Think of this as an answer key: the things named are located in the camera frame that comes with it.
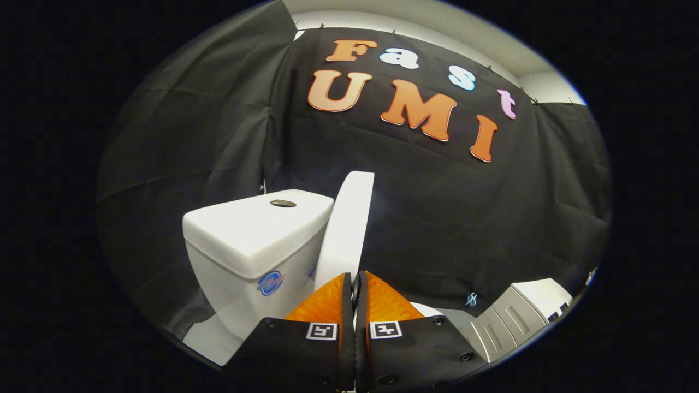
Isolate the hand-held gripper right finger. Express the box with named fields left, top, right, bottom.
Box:
left=356, top=270, right=489, bottom=393

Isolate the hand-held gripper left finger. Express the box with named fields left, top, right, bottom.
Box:
left=226, top=272, right=358, bottom=393

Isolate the white toilet lid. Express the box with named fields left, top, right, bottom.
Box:
left=313, top=171, right=376, bottom=293

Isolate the white toilet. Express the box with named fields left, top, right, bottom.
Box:
left=182, top=189, right=444, bottom=367

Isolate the grey cabinet with white top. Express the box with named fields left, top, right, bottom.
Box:
left=460, top=278, right=573, bottom=364

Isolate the black backdrop cloth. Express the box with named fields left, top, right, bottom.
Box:
left=96, top=0, right=613, bottom=339

